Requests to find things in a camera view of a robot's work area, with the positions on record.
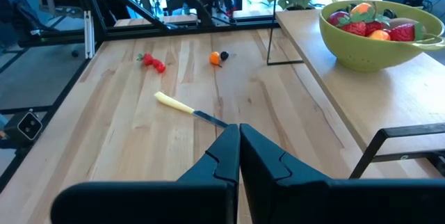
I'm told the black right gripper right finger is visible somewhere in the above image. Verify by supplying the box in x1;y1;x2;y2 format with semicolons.
240;124;331;224

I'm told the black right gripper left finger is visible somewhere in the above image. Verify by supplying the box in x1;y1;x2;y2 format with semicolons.
177;124;241;224

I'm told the knife with cream handle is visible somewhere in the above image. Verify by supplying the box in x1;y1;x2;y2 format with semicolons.
154;91;230;129

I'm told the green colander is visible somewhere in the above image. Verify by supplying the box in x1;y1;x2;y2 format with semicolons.
318;0;445;72

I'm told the small red strawberry with leaves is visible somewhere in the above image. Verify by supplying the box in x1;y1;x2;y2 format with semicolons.
364;14;391;36

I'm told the large blackberry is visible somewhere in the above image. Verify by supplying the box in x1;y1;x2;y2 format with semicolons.
335;3;357;13

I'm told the large red strawberry with leaves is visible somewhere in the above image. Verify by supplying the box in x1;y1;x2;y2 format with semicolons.
388;23;427;42

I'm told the silver metal bracket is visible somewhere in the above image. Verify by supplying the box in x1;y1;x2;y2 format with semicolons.
84;10;95;60

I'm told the black table-level camera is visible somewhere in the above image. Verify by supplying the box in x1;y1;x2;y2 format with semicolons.
2;109;43;145

